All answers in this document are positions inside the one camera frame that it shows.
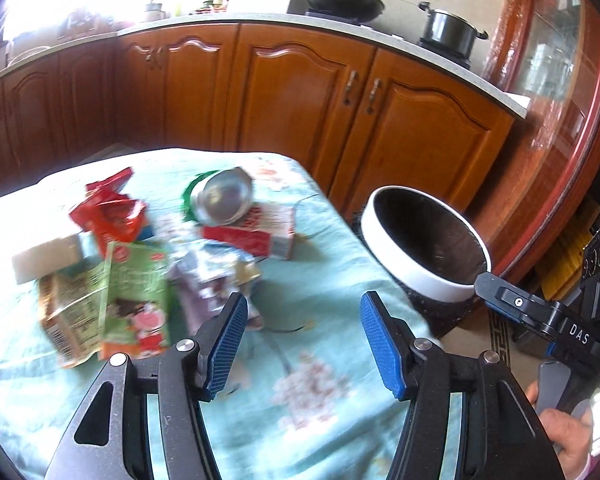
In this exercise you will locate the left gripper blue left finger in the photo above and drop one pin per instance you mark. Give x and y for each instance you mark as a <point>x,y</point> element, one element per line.
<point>218,341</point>

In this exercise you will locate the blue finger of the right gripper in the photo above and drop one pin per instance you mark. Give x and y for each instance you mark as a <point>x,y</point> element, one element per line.
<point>534,313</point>

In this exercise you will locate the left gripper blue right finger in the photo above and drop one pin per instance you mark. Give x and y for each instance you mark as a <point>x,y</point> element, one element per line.
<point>389,346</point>

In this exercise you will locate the red snack wrapper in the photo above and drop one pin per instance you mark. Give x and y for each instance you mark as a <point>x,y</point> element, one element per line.
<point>108,213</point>

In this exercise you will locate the white rimmed black trash bin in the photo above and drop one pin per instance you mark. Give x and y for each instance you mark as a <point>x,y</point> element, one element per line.
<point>429,248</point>

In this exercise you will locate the wooden kitchen cabinets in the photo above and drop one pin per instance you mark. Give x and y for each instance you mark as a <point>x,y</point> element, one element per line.
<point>355,114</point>

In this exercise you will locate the person's right hand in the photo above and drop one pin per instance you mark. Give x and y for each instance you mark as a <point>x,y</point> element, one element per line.
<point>574,437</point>

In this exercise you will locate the yellow crate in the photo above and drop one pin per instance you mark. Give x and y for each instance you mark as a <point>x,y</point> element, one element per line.
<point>559,269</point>

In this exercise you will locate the silver foil wrapper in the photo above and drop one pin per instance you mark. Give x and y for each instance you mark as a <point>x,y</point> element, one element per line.
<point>205,273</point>

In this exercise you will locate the green drink pouch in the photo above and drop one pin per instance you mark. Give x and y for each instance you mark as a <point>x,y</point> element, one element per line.
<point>134,310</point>

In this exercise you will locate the red white milk carton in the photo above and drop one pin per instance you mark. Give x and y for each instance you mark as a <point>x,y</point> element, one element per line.
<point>267,230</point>

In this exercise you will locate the crushed green metal can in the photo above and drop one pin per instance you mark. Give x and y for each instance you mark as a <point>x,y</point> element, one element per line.
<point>218,197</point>

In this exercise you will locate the brown printed snack bag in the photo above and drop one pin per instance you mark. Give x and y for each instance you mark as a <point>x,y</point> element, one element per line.
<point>69,304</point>

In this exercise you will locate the white small box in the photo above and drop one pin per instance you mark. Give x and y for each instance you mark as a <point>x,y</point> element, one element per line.
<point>34,260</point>

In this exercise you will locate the glass door wooden cabinet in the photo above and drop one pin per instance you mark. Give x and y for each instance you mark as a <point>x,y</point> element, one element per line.
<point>548,51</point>

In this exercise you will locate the black cooking pot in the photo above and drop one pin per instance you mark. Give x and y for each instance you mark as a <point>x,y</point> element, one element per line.
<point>448,32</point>

